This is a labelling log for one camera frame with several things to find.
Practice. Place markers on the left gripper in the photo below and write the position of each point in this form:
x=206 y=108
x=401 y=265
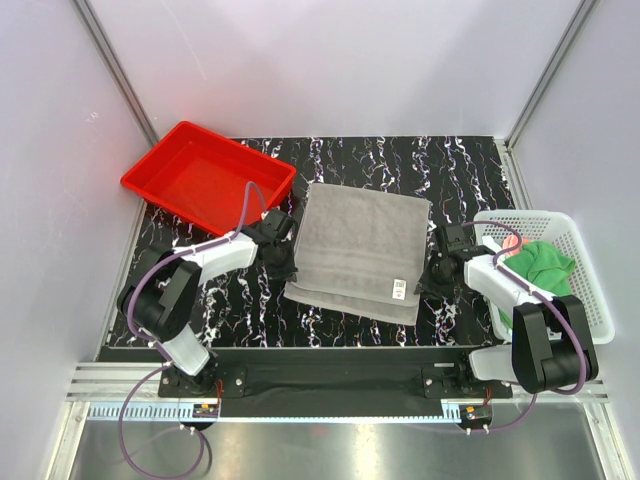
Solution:
x=284 y=273

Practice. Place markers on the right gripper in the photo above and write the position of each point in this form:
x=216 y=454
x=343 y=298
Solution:
x=428 y=287

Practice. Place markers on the grey towel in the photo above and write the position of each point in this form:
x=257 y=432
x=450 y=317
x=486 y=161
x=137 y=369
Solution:
x=361 y=252

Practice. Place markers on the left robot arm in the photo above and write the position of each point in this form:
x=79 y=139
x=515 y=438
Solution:
x=158 y=298

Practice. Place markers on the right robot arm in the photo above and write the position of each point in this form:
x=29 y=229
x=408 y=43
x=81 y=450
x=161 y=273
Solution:
x=551 y=345

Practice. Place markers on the pink cloth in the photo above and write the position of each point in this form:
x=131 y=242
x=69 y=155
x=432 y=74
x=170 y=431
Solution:
x=511 y=241

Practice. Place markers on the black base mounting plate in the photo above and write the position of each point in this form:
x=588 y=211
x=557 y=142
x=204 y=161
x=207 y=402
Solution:
x=334 y=382

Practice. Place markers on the green towel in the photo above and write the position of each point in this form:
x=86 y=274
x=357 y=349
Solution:
x=543 y=265

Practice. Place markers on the red plastic tray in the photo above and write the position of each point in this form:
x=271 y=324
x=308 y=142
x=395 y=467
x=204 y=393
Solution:
x=201 y=176

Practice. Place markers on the right connector board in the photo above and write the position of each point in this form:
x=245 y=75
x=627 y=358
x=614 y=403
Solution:
x=477 y=413

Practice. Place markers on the connector board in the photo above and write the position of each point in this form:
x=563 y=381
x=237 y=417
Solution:
x=477 y=413
x=206 y=410

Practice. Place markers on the white perforated basket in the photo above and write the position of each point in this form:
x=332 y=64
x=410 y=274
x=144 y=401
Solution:
x=561 y=231

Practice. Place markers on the left connector board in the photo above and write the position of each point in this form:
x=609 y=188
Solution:
x=206 y=410

